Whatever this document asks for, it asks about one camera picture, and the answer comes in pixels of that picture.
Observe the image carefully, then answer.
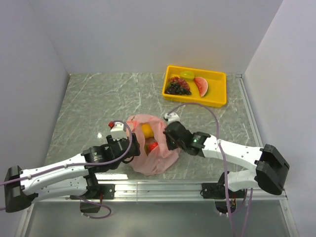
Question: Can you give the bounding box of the red strawberry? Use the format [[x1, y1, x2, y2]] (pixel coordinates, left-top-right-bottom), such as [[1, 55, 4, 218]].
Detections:
[[148, 142, 158, 153]]

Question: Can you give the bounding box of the yellow orange fruit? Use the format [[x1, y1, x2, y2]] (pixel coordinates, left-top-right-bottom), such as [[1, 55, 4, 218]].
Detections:
[[141, 123, 154, 139]]

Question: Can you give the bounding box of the watermelon slice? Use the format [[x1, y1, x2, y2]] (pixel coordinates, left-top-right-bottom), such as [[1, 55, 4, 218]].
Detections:
[[194, 77, 208, 97]]

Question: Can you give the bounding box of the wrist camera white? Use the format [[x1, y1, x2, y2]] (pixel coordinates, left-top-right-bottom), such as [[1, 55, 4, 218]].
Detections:
[[108, 121, 127, 141], [163, 112, 180, 124]]

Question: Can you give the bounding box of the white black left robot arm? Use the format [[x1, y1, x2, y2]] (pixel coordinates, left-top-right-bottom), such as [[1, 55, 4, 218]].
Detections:
[[1, 134, 140, 213]]

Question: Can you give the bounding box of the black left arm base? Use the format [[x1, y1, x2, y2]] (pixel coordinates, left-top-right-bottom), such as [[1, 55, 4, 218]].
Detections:
[[70, 184, 115, 214]]

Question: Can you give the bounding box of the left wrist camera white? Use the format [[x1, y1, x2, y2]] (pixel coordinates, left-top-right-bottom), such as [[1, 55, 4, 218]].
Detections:
[[108, 121, 127, 141]]

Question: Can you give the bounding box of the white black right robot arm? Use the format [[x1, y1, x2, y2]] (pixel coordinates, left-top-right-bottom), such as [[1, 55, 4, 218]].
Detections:
[[164, 121, 290, 197]]

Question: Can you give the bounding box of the yellow plastic tray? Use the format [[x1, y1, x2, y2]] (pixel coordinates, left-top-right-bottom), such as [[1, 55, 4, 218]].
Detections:
[[162, 65, 227, 107]]

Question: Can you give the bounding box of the dark purple grape bunch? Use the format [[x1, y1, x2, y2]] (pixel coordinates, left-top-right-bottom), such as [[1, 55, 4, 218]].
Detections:
[[165, 82, 192, 95]]

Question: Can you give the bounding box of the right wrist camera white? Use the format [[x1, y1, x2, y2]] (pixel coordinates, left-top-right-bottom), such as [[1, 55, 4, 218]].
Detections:
[[163, 112, 180, 124]]

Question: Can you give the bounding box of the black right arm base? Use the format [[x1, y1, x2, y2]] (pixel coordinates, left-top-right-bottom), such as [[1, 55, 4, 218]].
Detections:
[[200, 183, 237, 215]]

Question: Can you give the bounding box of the pink plastic bag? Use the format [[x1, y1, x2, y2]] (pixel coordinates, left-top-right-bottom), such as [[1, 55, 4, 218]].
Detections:
[[127, 114, 180, 175]]

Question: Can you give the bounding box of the red grape bunch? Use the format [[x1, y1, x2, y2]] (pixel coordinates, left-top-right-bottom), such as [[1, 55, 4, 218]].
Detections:
[[168, 77, 190, 90]]

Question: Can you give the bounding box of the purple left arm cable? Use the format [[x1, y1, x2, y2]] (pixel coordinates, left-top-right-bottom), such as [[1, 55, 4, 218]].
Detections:
[[0, 119, 134, 219]]

